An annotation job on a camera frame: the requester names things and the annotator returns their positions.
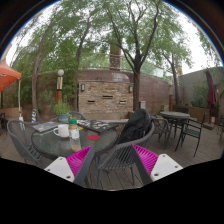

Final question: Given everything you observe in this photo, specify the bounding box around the black background chair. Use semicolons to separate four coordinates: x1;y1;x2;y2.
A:
176;113;207;156

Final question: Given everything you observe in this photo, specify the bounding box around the round glass patio table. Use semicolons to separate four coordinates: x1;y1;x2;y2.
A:
31;128;118;160

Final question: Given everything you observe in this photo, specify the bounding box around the globe lamp post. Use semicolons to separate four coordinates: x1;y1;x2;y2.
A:
56;69;64;103

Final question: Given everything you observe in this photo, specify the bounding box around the round dark background table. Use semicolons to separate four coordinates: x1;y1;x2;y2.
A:
159;110;191;148

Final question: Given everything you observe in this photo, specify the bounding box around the closed maroon umbrella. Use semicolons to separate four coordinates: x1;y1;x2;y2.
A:
206;69;216;116

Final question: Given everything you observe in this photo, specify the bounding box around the white ceramic mug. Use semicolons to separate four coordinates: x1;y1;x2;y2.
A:
53;124;69;138

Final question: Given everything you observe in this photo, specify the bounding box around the grey metal chair front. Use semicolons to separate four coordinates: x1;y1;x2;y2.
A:
97;124;154;184

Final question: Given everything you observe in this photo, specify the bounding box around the dark magazine on table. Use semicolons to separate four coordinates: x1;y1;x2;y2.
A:
77;120;117;133

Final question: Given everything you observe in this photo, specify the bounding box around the potted green plant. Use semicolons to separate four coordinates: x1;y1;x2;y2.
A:
54;100;70;124

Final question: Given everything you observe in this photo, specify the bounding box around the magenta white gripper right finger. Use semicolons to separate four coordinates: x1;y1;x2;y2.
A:
131;144;182;185

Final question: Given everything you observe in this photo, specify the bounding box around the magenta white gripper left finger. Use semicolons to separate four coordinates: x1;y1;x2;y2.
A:
45;145;94;186

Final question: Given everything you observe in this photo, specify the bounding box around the clear bottle green cap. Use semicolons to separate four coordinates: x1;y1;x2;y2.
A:
69;119;81;152

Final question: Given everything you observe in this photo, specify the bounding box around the grey metal chair left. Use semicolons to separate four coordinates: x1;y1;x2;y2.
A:
7;119;44;168

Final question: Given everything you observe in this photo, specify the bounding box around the orange patio umbrella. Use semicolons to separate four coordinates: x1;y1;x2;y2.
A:
0;60;21;92

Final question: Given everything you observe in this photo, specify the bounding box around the stone outdoor fireplace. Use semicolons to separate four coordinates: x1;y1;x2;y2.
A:
78;69;133;119

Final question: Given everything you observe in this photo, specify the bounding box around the black backpack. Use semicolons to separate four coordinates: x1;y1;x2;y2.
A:
118;109;152;144

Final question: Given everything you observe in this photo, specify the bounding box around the grey metal chair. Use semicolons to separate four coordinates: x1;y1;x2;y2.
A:
7;119;44;168
97;124;154;184

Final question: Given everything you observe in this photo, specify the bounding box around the red round coaster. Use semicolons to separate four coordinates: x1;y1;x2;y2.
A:
87;135;100;140

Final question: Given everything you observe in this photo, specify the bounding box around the grey laptop with stickers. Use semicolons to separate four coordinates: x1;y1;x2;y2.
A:
33;121;59;133

